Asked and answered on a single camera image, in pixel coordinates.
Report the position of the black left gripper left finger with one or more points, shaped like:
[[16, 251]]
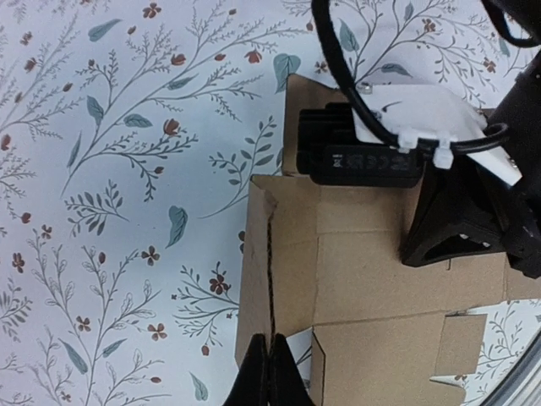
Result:
[[250, 387]]

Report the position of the front aluminium rail base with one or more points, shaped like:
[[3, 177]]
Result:
[[521, 386]]

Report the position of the brown cardboard box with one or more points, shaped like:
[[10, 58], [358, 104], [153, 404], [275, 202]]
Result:
[[321, 267]]

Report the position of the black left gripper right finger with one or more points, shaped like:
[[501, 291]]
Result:
[[286, 383]]

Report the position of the floral patterned table mat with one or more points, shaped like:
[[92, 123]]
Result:
[[130, 132]]

